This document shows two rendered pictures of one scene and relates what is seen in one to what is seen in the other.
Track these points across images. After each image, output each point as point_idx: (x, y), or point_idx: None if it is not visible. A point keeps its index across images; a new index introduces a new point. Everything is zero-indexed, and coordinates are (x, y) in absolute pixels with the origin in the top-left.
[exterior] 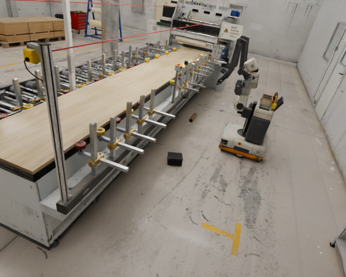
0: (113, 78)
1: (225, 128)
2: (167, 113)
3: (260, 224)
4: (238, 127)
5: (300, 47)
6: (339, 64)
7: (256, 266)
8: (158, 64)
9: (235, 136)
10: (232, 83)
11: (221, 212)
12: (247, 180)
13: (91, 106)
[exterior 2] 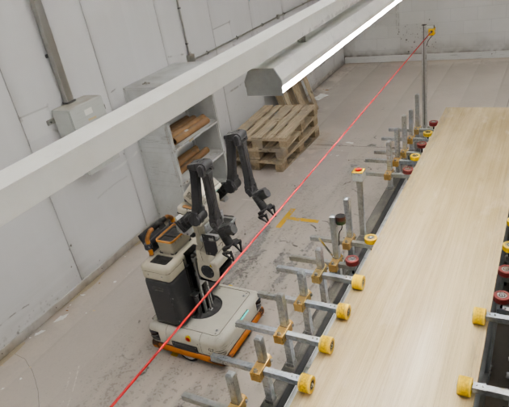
0: (494, 207)
1: (241, 315)
2: (367, 172)
3: (254, 230)
4: (211, 320)
5: None
6: None
7: (276, 206)
8: (436, 327)
9: (231, 295)
10: None
11: (293, 232)
12: (239, 272)
13: (462, 149)
